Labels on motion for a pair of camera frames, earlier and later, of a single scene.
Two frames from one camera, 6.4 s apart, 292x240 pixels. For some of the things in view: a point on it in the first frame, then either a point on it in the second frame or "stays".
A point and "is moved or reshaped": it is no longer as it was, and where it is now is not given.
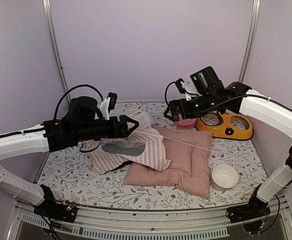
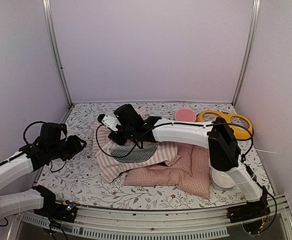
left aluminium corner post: (51, 21) stays
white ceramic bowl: (224, 177) stays
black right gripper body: (206, 104) -> (127, 132)
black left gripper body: (89, 131) -> (67, 151)
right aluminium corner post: (250, 41) stays
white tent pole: (187, 143) is moved or reshaped
